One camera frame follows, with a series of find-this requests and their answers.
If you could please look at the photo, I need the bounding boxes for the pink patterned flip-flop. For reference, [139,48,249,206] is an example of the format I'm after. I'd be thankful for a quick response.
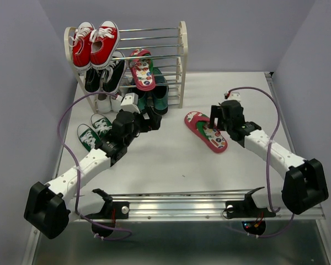
[129,49,156,92]
[184,112,228,153]

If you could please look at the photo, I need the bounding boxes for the teal leather loafer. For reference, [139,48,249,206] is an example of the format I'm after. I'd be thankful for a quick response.
[130,87,154,114]
[151,67,169,115]

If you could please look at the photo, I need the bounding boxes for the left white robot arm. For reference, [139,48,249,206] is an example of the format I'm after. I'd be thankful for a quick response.
[24,107,162,239]

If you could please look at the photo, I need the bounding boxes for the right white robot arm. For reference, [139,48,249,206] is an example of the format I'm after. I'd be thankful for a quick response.
[210,100,329,215]

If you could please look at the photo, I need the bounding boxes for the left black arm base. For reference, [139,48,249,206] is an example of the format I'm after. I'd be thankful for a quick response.
[87,201,130,239]

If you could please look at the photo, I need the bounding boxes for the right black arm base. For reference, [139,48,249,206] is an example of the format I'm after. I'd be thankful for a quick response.
[222,200,266,236]

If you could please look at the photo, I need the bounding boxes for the cream shoe rack chrome bars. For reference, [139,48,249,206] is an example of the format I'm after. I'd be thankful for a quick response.
[63,20,188,114]

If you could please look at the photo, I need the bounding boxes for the right green canvas sneaker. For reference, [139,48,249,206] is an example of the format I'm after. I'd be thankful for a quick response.
[90,113,112,138]

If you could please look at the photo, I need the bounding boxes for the green canvas sneaker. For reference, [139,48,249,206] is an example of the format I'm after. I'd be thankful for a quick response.
[77,124,100,152]
[90,113,112,138]

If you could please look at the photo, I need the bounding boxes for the left green canvas sneaker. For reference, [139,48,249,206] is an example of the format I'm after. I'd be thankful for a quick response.
[77,124,100,152]

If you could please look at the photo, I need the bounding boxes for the left white sneaker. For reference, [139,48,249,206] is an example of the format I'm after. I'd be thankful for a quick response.
[97,94,112,113]

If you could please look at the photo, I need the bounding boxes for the white sneaker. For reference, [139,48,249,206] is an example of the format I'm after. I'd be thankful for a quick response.
[110,93,124,113]
[97,94,112,113]

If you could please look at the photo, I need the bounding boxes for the right white sneaker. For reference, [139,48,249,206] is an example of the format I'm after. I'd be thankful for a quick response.
[110,93,124,113]

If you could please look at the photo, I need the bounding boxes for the right black canvas sneaker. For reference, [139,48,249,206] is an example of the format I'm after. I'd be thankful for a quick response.
[101,51,127,94]

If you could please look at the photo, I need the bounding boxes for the black canvas sneaker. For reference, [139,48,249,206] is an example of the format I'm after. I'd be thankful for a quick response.
[101,51,127,94]
[84,68,102,93]

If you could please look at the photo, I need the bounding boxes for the left black canvas sneaker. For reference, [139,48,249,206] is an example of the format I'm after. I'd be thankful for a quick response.
[84,68,102,93]

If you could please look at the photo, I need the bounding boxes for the left red canvas sneaker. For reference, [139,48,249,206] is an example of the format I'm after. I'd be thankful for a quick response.
[70,22,94,72]

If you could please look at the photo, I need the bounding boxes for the red canvas sneaker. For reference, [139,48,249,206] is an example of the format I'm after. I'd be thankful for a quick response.
[89,20,120,70]
[70,22,94,72]

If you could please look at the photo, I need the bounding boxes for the right red canvas sneaker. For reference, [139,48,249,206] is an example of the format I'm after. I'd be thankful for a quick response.
[89,20,120,70]

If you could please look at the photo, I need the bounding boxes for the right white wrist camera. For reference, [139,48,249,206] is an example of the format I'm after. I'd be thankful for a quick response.
[224,90,242,102]

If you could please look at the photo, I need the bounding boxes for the aluminium mounting rail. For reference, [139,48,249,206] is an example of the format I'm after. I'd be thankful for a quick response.
[33,192,328,223]

